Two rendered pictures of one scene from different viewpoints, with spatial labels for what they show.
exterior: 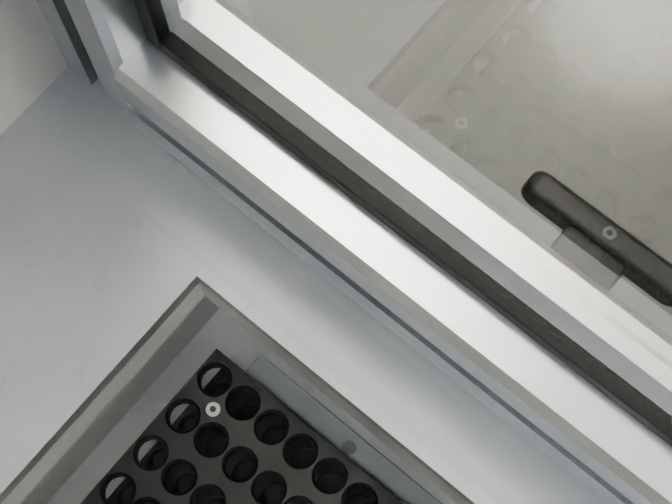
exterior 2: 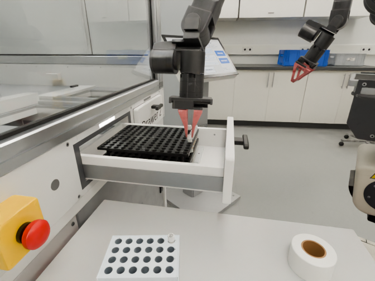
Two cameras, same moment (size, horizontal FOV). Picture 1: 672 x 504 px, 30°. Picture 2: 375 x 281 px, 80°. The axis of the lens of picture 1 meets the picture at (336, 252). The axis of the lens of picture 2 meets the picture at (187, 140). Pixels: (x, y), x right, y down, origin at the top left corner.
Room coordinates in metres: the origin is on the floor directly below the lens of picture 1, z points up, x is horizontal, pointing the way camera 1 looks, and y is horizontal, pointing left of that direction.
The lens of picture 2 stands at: (-0.22, -0.91, 1.12)
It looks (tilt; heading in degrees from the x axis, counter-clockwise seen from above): 22 degrees down; 58
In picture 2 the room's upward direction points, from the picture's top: straight up
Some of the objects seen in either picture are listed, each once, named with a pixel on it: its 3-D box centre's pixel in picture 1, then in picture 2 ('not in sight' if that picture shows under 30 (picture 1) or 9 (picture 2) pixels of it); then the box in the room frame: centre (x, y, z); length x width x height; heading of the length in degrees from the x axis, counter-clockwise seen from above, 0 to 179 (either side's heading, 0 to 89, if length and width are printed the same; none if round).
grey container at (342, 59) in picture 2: not in sight; (345, 59); (3.66, 0.86, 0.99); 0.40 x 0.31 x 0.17; 141
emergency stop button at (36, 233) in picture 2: not in sight; (33, 233); (-0.28, -0.59, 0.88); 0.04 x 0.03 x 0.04; 48
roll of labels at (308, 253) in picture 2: not in sight; (311, 257); (0.11, -0.78, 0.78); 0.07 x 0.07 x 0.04
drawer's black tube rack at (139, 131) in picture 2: not in sight; (153, 148); (0.00, -0.39, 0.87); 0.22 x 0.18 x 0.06; 138
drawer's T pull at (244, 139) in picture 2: not in sight; (240, 141); (0.16, -0.54, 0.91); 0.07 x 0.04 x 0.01; 48
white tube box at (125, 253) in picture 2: not in sight; (143, 262); (-0.14, -0.64, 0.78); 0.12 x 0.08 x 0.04; 149
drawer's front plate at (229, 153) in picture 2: not in sight; (228, 151); (0.14, -0.53, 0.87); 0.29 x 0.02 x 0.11; 48
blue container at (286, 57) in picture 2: not in sight; (302, 57); (3.11, 1.21, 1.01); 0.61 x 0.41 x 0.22; 141
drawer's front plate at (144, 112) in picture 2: not in sight; (150, 114); (0.12, -0.08, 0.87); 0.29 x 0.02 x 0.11; 48
